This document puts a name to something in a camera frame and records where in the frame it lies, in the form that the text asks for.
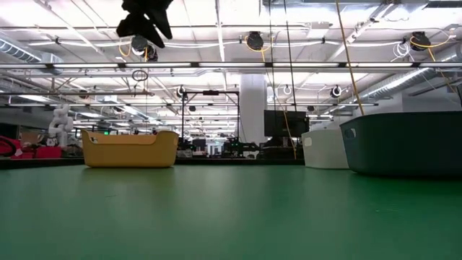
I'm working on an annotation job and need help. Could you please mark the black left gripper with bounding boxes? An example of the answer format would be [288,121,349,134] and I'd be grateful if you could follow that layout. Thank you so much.
[115,0,175,49]

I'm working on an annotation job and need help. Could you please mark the long white light bar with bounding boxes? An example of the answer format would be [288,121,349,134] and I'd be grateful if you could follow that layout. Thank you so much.
[0,61,462,69]

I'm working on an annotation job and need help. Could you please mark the white building column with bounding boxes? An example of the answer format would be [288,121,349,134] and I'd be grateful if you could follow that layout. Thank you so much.
[239,74,269,145]

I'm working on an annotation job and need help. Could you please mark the orange plastic bin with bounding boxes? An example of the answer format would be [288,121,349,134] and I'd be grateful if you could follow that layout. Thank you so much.
[80,129,180,169]

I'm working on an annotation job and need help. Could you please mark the red storage bin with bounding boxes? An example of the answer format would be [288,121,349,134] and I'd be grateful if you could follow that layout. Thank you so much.
[0,135,22,160]
[35,145,63,160]

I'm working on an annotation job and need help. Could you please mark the black monitor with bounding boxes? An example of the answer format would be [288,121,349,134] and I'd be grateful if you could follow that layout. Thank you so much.
[263,109,310,138]

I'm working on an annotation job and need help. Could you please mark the green table mat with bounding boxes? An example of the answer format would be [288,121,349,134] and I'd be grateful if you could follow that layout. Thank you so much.
[0,164,462,260]

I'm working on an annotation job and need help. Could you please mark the white plastic bin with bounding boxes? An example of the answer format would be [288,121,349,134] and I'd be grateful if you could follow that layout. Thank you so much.
[300,127,350,170]

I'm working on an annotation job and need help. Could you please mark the dark grey plastic bin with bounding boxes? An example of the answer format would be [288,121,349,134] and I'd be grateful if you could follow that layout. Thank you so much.
[339,110,462,178]

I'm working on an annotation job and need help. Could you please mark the black gantry frame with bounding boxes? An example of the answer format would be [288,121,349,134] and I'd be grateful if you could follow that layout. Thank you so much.
[180,90,241,147]

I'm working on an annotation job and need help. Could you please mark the black cable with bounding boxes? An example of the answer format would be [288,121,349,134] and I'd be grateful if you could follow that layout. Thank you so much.
[283,0,297,113]
[268,0,277,111]

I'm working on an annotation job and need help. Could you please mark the silver ventilation duct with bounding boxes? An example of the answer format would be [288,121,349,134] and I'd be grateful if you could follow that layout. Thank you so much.
[0,35,64,75]
[360,45,462,102]

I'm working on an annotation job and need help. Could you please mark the black table frame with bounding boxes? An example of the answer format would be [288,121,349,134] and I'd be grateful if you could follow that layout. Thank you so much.
[0,157,306,170]

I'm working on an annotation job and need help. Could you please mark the yellow cable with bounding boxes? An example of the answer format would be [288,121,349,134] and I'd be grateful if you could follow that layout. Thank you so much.
[334,0,365,116]

